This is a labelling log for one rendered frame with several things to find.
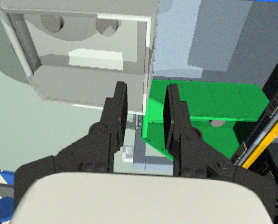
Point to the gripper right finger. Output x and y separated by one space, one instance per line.
194 157

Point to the yellow flat bar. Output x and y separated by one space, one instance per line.
265 141

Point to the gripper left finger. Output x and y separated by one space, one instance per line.
95 150

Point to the grey disc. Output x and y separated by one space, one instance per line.
52 23
217 123
106 27

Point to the grey metal bin rack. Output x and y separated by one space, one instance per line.
226 41

